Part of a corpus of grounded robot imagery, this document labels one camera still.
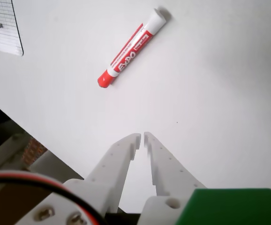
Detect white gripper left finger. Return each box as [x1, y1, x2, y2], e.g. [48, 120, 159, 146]
[15, 132, 143, 225]

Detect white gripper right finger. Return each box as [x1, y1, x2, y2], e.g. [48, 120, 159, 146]
[137, 131, 207, 225]

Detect red Expo marker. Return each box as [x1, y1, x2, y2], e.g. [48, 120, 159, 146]
[97, 8, 168, 89]

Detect white foam board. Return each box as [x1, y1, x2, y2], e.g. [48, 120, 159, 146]
[30, 150, 84, 181]

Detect patterned rug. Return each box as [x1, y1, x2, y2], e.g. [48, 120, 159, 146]
[23, 137, 48, 171]

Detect grid pattern mat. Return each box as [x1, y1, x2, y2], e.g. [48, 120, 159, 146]
[0, 0, 24, 57]

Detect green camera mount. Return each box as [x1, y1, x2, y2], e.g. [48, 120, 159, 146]
[173, 187, 271, 225]

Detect red black servo wires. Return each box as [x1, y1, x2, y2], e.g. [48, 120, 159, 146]
[0, 170, 109, 225]

